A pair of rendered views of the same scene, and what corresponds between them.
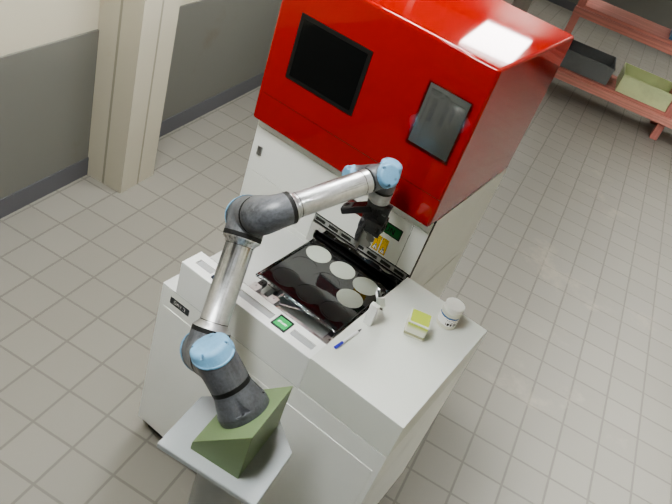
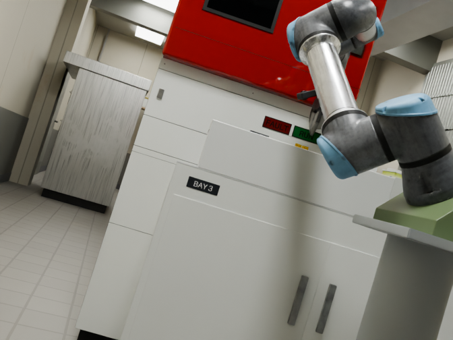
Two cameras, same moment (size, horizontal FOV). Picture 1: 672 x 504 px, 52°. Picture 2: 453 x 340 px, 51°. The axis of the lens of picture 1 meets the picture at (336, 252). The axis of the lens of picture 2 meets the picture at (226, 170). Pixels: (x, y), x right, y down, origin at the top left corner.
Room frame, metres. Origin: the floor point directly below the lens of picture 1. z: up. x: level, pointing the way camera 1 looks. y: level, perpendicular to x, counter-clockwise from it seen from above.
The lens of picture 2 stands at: (0.53, 1.00, 0.79)
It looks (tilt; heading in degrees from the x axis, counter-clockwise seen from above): 2 degrees up; 333
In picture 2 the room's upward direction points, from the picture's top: 17 degrees clockwise
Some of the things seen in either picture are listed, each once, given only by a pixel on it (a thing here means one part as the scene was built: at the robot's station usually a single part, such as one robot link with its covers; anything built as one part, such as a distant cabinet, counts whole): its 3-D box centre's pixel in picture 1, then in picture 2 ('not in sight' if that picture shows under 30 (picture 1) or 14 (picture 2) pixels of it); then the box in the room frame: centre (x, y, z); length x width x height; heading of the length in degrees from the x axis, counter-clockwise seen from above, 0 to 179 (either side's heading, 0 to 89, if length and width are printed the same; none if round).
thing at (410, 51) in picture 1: (412, 76); (264, 41); (2.55, -0.04, 1.52); 0.81 x 0.75 x 0.60; 67
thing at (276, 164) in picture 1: (329, 208); (241, 134); (2.26, 0.08, 1.02); 0.81 x 0.03 x 0.40; 67
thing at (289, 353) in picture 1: (248, 317); (294, 173); (1.67, 0.20, 0.89); 0.55 x 0.09 x 0.14; 67
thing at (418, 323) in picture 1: (417, 324); (394, 181); (1.81, -0.34, 1.00); 0.07 x 0.07 x 0.07; 87
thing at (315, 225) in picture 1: (353, 258); not in sight; (2.18, -0.07, 0.89); 0.44 x 0.02 x 0.10; 67
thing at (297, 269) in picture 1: (326, 282); not in sight; (1.98, -0.01, 0.90); 0.34 x 0.34 x 0.01; 67
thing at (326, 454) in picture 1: (292, 395); (275, 320); (1.85, -0.04, 0.41); 0.96 x 0.64 x 0.82; 67
